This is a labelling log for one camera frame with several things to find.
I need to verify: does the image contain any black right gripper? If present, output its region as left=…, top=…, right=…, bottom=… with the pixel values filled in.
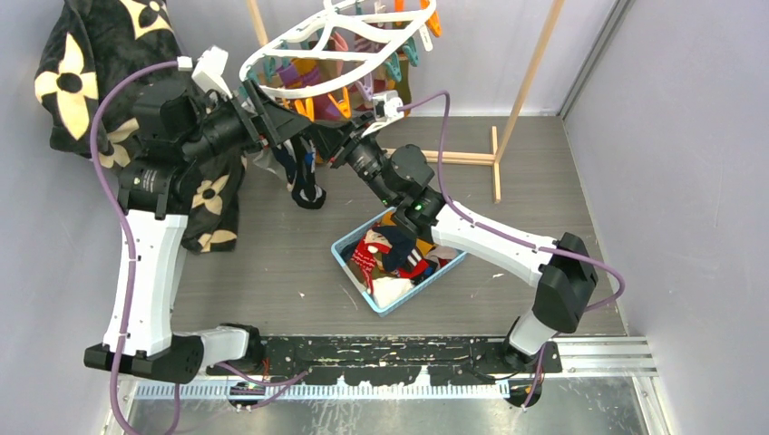
left=303, top=113, right=396, bottom=208

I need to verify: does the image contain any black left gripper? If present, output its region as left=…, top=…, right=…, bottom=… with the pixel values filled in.
left=180, top=79, right=311, bottom=166

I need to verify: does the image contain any orange clothespin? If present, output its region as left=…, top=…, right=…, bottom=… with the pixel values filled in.
left=294, top=97, right=315, bottom=121

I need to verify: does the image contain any navy black white sock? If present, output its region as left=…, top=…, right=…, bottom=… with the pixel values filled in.
left=271, top=137, right=326, bottom=209

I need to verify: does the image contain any white clip hanger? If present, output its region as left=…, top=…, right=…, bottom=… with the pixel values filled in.
left=238, top=1, right=442, bottom=100

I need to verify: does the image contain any navy sock with white script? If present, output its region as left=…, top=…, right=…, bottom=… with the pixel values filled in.
left=373, top=226, right=439, bottom=278

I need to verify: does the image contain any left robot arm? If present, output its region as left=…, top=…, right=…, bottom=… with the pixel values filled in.
left=83, top=79, right=310, bottom=384

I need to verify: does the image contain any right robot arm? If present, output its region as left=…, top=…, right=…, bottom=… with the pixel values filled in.
left=308, top=115, right=598, bottom=372

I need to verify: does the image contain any maroon purple striped sock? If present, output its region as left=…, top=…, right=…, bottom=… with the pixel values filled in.
left=276, top=33, right=355, bottom=121

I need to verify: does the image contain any red white patterned sock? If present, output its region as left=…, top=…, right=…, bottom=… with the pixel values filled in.
left=350, top=239, right=378, bottom=292

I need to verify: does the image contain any white sock in basket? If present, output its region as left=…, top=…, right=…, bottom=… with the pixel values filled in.
left=372, top=276, right=414, bottom=308

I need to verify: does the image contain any black floral blanket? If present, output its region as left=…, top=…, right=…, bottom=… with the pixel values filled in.
left=34, top=0, right=248, bottom=255

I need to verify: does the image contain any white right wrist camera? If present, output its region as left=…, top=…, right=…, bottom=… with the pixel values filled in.
left=362, top=90, right=404, bottom=137

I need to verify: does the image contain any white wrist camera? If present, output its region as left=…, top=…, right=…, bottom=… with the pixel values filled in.
left=176, top=45, right=233, bottom=99
left=362, top=90, right=404, bottom=137

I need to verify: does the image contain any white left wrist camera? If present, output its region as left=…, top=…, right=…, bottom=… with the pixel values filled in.
left=176, top=45, right=233, bottom=99

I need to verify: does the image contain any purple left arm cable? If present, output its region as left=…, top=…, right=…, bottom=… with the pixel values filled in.
left=88, top=60, right=181, bottom=435

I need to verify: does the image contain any wooden rack frame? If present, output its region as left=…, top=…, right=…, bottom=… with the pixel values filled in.
left=246, top=0, right=566, bottom=205

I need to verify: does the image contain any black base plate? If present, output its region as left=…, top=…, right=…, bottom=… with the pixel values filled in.
left=234, top=335, right=562, bottom=387

